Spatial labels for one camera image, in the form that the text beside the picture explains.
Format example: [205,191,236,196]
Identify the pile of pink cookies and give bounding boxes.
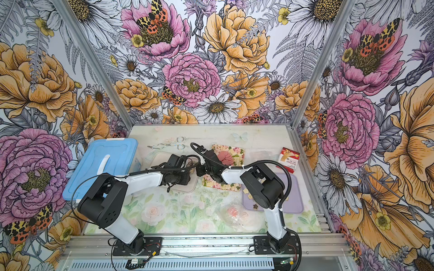
[217,151,236,166]

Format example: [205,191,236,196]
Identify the metal scissors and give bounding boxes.
[148,136,185,150]

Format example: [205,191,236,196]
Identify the red white small box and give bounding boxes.
[278,147,300,173]

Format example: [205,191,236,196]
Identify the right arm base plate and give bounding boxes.
[253,236,301,255]

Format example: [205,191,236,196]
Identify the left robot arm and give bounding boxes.
[78,154,201,255]

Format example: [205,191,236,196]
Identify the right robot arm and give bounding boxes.
[191,145,292,253]

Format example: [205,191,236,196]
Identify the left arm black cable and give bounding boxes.
[128,154,201,177]

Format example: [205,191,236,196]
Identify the yellow floral tray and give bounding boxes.
[202,145,245,192]

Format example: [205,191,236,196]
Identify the pile of flower biscuits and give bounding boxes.
[243,187,259,211]

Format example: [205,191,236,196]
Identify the blue lidded storage box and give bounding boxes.
[63,138,142,201]

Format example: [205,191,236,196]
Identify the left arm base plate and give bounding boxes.
[113,237,163,256]

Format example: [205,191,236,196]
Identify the beige plastic tray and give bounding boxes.
[141,151,199,193]

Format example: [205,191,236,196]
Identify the aluminium front rail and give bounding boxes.
[61,233,350,260]

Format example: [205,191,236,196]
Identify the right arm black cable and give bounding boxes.
[189,142,293,209]

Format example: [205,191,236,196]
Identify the ziploc bag pink cookies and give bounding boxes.
[245,150,279,164]

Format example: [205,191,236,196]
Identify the bag of mixed snacks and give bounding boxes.
[217,203,264,232]

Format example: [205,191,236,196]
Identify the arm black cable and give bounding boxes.
[128,154,201,177]
[189,142,293,209]

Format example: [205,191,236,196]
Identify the lavender plastic tray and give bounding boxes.
[242,173,304,214]

